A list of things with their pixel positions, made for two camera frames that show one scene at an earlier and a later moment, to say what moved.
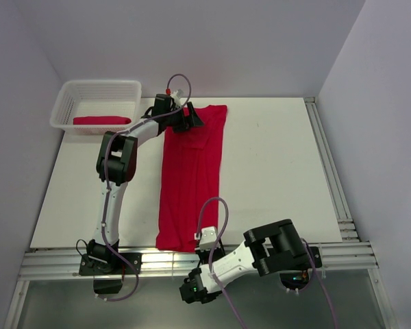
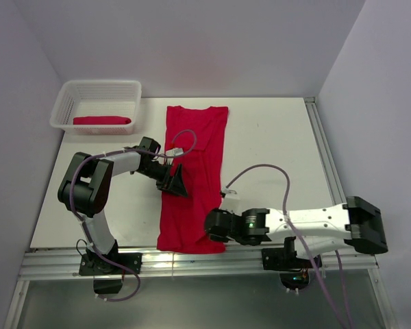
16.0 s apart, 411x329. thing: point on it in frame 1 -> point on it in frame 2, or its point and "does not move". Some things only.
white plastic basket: (90, 107) does not move
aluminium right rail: (332, 177) does not move
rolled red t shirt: (101, 120) does not move
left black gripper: (192, 118) -> (172, 184)
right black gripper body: (205, 256) -> (216, 237)
